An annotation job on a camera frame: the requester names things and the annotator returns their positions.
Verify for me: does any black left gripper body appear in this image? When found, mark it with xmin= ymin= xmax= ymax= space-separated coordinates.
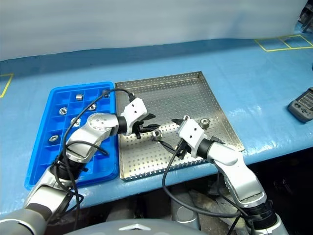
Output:
xmin=126 ymin=114 xmax=150 ymax=140

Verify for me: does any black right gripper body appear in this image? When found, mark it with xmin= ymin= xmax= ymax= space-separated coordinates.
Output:
xmin=174 ymin=138 xmax=191 ymax=160

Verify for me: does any perforated steel tray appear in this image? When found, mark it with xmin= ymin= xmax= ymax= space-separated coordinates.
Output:
xmin=114 ymin=70 xmax=246 ymax=182

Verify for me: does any blue plastic compartment tray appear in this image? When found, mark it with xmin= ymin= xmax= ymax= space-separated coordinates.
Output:
xmin=24 ymin=81 xmax=121 ymax=190

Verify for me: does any grey metal cylinder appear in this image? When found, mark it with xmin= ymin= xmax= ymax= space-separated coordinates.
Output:
xmin=170 ymin=192 xmax=200 ymax=230

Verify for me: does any silver robot torso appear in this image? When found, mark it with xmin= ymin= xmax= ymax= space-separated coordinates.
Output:
xmin=63 ymin=218 xmax=204 ymax=235

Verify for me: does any grey handheld device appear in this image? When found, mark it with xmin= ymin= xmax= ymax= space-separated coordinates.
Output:
xmin=287 ymin=87 xmax=313 ymax=123

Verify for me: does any dark metal fixture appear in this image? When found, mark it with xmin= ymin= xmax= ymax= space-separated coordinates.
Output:
xmin=297 ymin=3 xmax=313 ymax=33

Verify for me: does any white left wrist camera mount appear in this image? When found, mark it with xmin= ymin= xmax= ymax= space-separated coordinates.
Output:
xmin=120 ymin=97 xmax=148 ymax=123

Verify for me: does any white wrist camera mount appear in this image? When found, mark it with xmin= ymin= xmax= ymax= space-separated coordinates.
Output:
xmin=177 ymin=116 xmax=206 ymax=157
xmin=120 ymin=97 xmax=148 ymax=123

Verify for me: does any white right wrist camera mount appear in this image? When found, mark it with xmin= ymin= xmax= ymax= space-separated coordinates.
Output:
xmin=177 ymin=116 xmax=206 ymax=157

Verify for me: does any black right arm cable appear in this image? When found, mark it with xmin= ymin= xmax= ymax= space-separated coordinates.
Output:
xmin=161 ymin=138 xmax=255 ymax=235

